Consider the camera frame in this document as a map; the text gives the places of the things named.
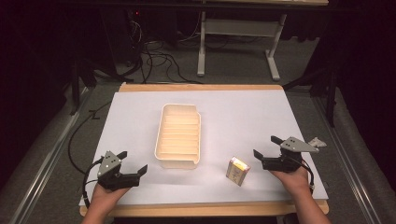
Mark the aluminium rail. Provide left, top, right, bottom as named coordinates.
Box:
left=312, top=95, right=383, bottom=224
left=8, top=86, right=92, bottom=224

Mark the left hand-held gripper cable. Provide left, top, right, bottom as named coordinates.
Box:
left=81, top=157, right=105, bottom=209

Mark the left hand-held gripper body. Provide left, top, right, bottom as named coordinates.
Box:
left=96, top=150, right=140, bottom=191

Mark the small yellow white carton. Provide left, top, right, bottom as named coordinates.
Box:
left=225, top=156, right=252, bottom=188

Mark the hand-held gripper cable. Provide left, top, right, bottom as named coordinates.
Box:
left=298, top=157, right=316, bottom=196
left=81, top=157, right=105, bottom=209

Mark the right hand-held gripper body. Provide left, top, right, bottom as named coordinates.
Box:
left=262, top=136, right=320, bottom=173

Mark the cream plastic container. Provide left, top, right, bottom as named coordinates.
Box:
left=154, top=103, right=203, bottom=171

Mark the black floor cable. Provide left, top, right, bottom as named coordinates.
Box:
left=67, top=100, right=113, bottom=175

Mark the white paper sheet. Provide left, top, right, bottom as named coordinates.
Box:
left=78, top=90, right=330, bottom=206

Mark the person's right hand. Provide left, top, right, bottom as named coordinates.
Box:
left=268, top=165, right=313, bottom=198

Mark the white metal desk frame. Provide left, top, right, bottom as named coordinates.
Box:
left=196, top=0, right=330, bottom=82

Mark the person's left hand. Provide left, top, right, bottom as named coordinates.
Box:
left=90, top=183, right=132, bottom=209

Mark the crumpled white paper scrap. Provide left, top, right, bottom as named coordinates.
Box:
left=307, top=136, right=328, bottom=148

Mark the right hand-held gripper cable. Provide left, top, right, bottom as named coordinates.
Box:
left=298, top=157, right=316, bottom=196

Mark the black metal stand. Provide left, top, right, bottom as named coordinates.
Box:
left=69, top=58, right=126, bottom=117
left=282, top=66, right=339, bottom=128

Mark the tangle of black cables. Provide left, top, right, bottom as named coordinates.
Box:
left=123, top=18, right=204, bottom=85

